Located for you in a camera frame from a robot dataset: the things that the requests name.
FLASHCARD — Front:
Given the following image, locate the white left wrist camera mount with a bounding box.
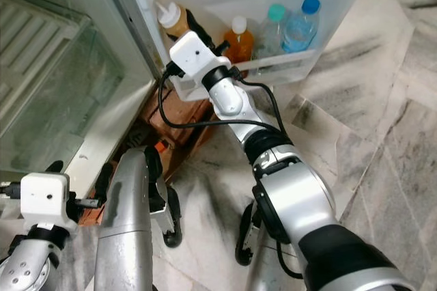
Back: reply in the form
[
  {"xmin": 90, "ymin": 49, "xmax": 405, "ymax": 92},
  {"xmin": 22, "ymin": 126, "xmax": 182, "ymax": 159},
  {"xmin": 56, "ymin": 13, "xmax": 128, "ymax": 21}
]
[{"xmin": 19, "ymin": 171, "xmax": 74, "ymax": 232}]

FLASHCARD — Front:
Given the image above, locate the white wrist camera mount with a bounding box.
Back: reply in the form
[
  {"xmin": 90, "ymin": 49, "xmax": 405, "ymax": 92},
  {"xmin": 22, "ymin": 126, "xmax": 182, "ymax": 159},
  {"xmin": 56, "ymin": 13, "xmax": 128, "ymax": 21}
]
[
  {"xmin": 19, "ymin": 171, "xmax": 74, "ymax": 232},
  {"xmin": 168, "ymin": 29, "xmax": 224, "ymax": 81}
]

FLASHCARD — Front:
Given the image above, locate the orange drink bottle white cap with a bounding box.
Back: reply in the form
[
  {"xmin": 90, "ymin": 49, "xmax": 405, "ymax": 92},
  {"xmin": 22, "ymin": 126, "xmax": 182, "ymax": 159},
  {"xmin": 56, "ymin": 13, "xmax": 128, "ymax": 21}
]
[{"xmin": 221, "ymin": 16, "xmax": 256, "ymax": 65}]

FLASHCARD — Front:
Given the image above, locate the clear bottle blue cap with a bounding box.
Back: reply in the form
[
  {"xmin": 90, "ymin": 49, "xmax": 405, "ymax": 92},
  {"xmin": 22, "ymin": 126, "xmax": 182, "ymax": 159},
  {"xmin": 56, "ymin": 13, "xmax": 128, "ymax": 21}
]
[{"xmin": 279, "ymin": 0, "xmax": 323, "ymax": 55}]

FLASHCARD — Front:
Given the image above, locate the orange squeeze bottle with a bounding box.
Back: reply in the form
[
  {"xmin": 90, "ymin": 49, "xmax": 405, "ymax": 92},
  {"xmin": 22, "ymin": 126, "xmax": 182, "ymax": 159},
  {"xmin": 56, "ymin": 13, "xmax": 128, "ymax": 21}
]
[{"xmin": 155, "ymin": 1, "xmax": 192, "ymax": 40}]

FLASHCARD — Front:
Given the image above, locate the glass fridge shelf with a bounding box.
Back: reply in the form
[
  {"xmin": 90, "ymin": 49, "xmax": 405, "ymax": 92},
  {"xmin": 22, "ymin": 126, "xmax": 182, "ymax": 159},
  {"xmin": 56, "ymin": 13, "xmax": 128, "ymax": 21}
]
[{"xmin": 0, "ymin": 21, "xmax": 158, "ymax": 177}]

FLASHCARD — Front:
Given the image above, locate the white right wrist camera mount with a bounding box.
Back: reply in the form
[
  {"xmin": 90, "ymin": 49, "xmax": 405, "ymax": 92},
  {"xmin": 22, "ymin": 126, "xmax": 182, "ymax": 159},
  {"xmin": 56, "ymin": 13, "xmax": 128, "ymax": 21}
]
[{"xmin": 168, "ymin": 29, "xmax": 224, "ymax": 81}]

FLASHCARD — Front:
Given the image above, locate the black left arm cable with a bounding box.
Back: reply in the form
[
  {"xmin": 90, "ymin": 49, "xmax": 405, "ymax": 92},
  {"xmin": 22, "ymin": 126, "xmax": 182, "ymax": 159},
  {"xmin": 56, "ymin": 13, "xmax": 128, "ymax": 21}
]
[{"xmin": 0, "ymin": 182, "xmax": 23, "ymax": 199}]

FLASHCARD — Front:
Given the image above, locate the white ribbed fridge tray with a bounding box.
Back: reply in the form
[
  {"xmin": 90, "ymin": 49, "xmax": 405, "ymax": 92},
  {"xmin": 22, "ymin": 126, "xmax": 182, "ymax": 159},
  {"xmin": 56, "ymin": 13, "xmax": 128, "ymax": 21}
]
[{"xmin": 0, "ymin": 0, "xmax": 89, "ymax": 135}]

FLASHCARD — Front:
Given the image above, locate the clear bottle teal cap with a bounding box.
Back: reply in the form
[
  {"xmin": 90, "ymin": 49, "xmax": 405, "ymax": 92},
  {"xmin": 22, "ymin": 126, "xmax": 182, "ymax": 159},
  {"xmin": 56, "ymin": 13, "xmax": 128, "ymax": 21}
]
[{"xmin": 257, "ymin": 3, "xmax": 290, "ymax": 57}]

